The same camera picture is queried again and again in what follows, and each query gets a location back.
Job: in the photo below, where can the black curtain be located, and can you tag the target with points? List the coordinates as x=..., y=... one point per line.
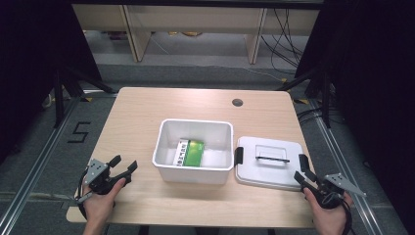
x=375, y=81
x=32, y=65

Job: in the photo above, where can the person's right hand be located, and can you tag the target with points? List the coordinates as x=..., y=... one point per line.
x=328, y=220

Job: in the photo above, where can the green and white carton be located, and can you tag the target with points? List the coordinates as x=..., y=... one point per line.
x=192, y=153

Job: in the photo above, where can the white plastic storage box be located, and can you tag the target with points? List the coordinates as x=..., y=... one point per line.
x=169, y=156

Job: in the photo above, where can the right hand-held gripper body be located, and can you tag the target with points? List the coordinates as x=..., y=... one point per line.
x=329, y=196

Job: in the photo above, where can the black metal stand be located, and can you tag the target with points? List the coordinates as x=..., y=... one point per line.
x=326, y=98
x=59, y=98

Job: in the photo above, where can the person's left hand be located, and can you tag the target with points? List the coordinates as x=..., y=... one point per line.
x=99, y=207

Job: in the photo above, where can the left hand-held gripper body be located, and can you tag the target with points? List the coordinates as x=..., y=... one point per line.
x=98, y=182

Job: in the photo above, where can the aluminium floor rail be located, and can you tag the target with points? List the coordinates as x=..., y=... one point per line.
x=36, y=163
x=342, y=163

